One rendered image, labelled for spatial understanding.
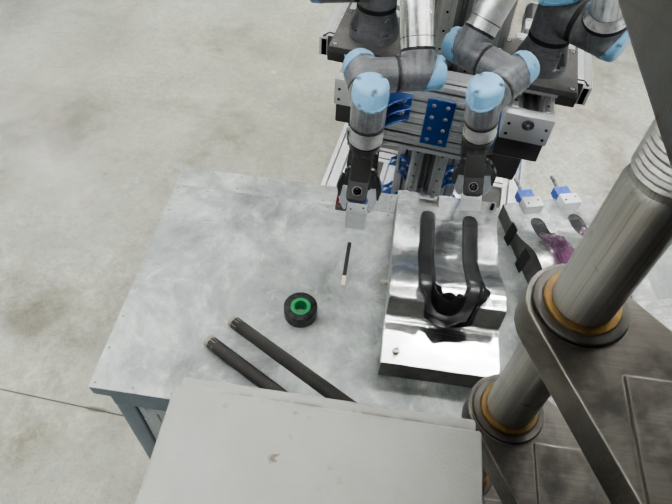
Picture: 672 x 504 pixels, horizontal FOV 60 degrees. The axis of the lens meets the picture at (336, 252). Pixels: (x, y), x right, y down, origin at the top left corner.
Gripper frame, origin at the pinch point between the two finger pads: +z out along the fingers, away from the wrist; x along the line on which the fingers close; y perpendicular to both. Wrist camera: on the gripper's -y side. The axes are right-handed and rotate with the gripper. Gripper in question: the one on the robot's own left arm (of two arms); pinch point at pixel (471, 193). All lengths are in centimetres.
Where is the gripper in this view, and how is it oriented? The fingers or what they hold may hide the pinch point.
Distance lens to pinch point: 153.6
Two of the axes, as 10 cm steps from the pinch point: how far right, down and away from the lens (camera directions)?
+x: -9.8, -0.6, 1.6
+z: 1.1, 5.1, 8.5
